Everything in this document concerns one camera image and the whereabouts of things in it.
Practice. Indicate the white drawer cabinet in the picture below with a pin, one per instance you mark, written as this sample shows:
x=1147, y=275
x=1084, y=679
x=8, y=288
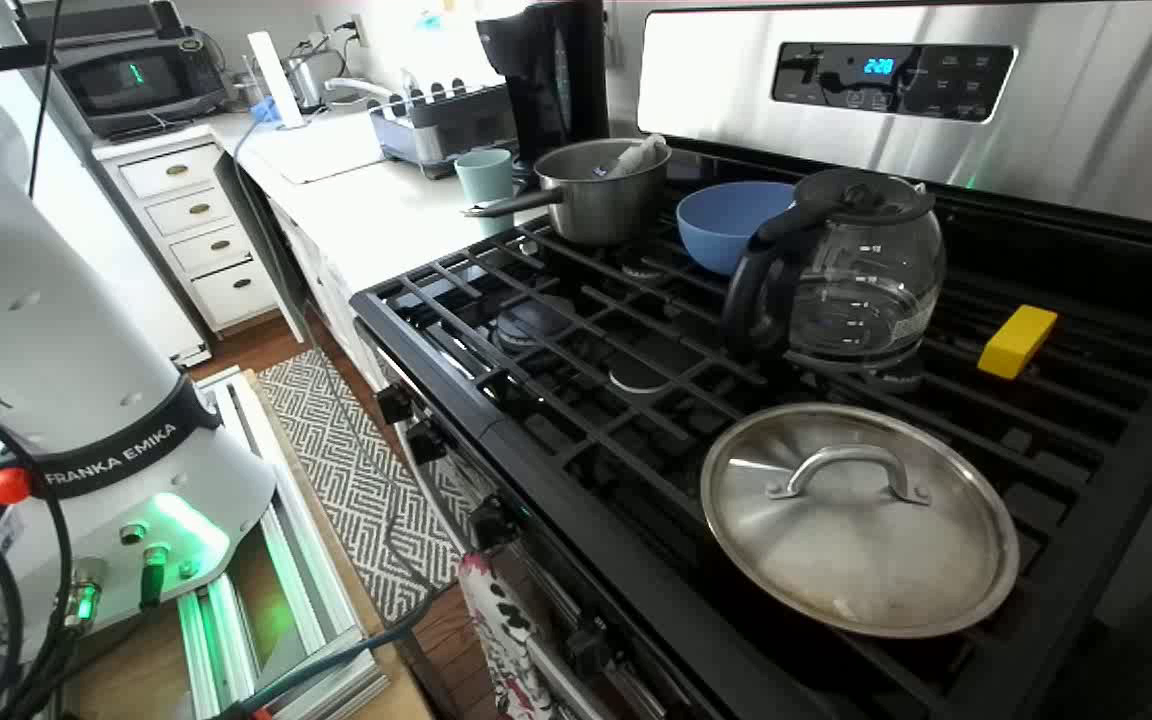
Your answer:
x=178, y=199

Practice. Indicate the patterned dish towel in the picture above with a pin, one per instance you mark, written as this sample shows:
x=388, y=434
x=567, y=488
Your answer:
x=505, y=636

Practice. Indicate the light blue plastic cup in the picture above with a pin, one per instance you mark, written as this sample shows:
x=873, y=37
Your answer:
x=486, y=175

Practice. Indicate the steel saucepan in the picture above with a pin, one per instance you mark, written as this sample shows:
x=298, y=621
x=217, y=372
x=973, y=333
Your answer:
x=590, y=208

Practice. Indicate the steel pot lid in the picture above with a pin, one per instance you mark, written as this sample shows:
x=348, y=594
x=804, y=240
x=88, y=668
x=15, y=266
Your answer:
x=858, y=521

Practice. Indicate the blue bowl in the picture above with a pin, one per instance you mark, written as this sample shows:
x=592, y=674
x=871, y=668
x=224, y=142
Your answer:
x=721, y=216

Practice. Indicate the glass coffee carafe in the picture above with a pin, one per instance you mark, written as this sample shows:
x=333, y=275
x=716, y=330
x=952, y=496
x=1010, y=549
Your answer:
x=840, y=276

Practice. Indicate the black microwave oven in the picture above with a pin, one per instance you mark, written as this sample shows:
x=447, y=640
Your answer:
x=141, y=84

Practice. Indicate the patterned grey floor rug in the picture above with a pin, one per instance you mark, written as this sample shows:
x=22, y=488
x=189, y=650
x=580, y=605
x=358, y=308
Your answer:
x=387, y=521

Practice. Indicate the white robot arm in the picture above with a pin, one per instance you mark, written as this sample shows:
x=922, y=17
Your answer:
x=125, y=482

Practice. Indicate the stainless steel gas stove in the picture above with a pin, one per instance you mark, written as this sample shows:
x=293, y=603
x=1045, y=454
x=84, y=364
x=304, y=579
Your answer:
x=580, y=385

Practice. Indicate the yellow block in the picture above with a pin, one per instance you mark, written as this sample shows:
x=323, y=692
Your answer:
x=1014, y=345

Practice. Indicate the black coffee maker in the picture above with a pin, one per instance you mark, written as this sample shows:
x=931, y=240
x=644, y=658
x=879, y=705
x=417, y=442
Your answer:
x=548, y=57

